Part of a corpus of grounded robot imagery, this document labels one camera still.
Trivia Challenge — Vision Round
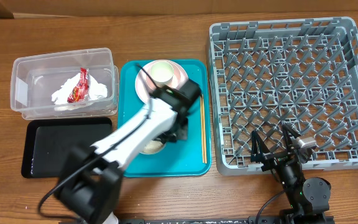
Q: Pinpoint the grey bowl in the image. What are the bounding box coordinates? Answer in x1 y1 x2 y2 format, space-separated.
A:
139 138 167 156

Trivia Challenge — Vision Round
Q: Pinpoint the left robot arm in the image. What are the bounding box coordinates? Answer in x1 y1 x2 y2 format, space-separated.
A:
51 83 201 223

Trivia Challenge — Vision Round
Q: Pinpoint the wooden chopstick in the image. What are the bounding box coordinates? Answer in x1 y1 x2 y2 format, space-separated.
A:
200 94 207 164
200 94 206 164

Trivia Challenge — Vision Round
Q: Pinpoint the cream paper cup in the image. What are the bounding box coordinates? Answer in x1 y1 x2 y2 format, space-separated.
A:
150 61 174 86

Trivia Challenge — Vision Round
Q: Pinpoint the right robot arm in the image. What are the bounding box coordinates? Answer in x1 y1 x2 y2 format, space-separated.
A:
249 124 334 224

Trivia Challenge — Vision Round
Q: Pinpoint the red snack wrapper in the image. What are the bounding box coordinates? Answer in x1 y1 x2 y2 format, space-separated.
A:
67 68 90 103

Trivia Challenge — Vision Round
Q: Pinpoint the pink plate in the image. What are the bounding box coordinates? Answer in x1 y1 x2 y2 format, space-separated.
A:
135 66 188 103

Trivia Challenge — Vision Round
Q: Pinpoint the pink bowl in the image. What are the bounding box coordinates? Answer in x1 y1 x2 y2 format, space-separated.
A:
141 60 187 90

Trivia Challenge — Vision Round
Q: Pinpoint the black plastic tray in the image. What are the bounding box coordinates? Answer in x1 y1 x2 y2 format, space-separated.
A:
21 117 112 179

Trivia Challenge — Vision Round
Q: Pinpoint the clear plastic bin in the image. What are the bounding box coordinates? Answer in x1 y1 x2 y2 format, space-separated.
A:
10 48 119 120

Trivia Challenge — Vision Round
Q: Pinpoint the white napkin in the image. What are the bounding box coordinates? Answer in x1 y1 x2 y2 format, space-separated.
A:
51 73 108 105

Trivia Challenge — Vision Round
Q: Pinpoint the cardboard box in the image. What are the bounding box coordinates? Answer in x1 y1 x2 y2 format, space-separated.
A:
0 0 358 19

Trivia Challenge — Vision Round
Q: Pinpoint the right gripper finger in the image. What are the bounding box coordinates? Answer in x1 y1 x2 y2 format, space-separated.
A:
251 131 270 156
282 123 301 152

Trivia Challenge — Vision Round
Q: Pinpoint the teal serving tray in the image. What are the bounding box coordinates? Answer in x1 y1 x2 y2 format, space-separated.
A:
117 59 212 177

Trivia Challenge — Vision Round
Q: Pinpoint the grey dishwasher rack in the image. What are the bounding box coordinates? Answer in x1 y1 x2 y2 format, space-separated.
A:
209 17 358 175

